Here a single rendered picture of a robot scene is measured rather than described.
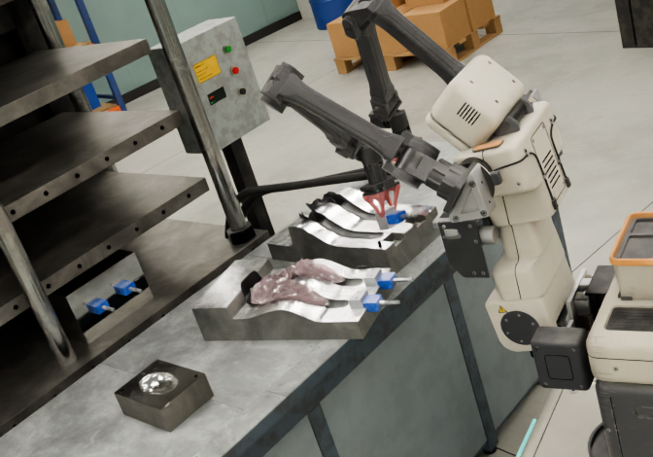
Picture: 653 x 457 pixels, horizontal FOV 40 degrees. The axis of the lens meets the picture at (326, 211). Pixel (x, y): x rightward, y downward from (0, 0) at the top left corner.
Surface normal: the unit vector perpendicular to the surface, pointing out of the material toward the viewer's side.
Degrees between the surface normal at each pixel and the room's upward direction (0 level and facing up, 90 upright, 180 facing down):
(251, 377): 0
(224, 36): 90
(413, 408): 90
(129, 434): 0
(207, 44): 90
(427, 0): 90
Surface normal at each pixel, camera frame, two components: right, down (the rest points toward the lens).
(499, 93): 0.43, -0.62
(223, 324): -0.39, 0.48
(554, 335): -0.29, -0.88
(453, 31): 0.74, 0.05
